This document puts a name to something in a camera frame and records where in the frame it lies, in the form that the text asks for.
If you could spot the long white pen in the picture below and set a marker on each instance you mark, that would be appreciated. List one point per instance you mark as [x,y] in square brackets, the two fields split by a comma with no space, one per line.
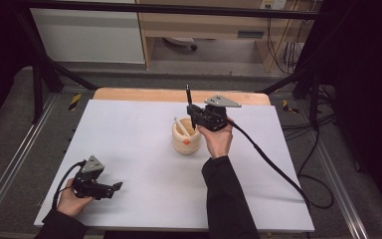
[180,126]

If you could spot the black metal frame bar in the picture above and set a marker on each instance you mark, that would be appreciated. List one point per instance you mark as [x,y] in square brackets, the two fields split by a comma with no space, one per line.
[179,8]

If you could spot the person's left hand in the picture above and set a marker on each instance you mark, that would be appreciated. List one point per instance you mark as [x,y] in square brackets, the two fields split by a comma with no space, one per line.
[71,204]

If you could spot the aluminium floor rail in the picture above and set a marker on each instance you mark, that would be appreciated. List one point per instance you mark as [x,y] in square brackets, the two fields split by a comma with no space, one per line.
[13,166]
[343,195]

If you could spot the pale grey table mat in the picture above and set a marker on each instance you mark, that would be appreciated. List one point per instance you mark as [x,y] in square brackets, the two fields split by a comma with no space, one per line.
[139,149]

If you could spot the white wall socket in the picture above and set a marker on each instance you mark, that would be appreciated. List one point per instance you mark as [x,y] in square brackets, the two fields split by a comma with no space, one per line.
[273,4]

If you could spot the yellow black tape marker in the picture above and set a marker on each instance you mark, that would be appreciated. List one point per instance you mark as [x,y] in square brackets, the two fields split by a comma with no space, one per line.
[75,101]
[290,107]

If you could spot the light wooden desk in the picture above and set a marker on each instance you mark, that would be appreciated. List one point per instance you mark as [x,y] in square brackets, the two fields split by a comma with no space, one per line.
[195,25]

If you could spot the black metal stand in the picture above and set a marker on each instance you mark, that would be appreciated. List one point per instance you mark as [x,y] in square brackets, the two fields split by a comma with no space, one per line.
[37,89]
[314,96]

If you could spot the white chair base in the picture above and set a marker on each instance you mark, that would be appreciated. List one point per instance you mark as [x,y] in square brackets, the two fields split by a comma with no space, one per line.
[180,41]

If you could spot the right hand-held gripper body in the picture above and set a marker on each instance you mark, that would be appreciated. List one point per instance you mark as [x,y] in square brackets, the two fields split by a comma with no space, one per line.
[214,118]

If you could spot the black curtain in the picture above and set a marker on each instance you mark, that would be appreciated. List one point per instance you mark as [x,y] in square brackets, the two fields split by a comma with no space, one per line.
[0,49]
[368,83]

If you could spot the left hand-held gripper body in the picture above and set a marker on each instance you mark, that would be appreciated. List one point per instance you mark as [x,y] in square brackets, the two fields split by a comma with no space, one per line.
[91,191]

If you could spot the person's right hand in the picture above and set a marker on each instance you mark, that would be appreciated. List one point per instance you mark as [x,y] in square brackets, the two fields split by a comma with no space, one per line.
[219,141]

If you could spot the black pen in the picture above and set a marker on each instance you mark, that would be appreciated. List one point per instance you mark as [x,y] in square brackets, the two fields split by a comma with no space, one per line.
[188,94]

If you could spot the wooden pen holder cup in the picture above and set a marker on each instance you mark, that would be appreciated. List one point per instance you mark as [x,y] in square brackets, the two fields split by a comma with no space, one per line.
[187,147]

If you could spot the white cabinet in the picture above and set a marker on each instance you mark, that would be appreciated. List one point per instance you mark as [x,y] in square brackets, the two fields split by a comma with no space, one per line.
[86,36]

